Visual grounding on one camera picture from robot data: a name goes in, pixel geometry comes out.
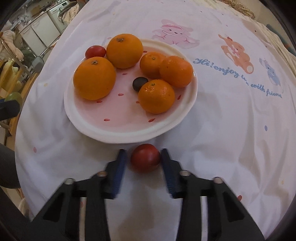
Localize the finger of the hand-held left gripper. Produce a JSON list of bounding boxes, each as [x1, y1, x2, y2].
[[0, 99, 20, 121]]

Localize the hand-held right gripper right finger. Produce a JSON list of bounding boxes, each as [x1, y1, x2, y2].
[[161, 148, 265, 241]]

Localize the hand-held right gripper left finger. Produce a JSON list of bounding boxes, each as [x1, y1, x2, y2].
[[29, 149, 127, 241]]

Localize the small green fruit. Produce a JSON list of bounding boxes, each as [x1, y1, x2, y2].
[[5, 92, 23, 107]]

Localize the large red tomato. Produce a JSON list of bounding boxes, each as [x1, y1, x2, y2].
[[130, 144, 161, 173]]

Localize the pink strawberry print plate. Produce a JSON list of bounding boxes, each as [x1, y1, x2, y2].
[[64, 38, 199, 144]]

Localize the rough-skinned mandarin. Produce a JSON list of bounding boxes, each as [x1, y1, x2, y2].
[[138, 79, 176, 114], [159, 56, 194, 88]]

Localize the dark purple cherry tomato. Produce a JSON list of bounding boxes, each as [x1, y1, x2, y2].
[[132, 77, 149, 91]]

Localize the large smooth orange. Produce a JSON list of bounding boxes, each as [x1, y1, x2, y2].
[[73, 57, 117, 101], [106, 34, 143, 69]]

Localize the red cherry tomato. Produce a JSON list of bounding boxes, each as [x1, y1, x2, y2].
[[85, 46, 106, 60]]

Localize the small mandarin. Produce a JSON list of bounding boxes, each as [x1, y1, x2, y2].
[[140, 52, 167, 79]]

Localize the wooden railing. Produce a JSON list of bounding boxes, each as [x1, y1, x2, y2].
[[0, 56, 35, 130]]

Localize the dark cloth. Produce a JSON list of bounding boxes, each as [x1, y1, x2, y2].
[[0, 144, 21, 189]]

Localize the white cartoon animal printed blanket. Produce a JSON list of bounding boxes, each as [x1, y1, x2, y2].
[[14, 0, 296, 240]]

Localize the white base cabinets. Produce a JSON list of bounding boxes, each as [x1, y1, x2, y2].
[[20, 10, 63, 55]]

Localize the white washing machine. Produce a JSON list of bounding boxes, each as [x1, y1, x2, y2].
[[47, 0, 74, 24]]

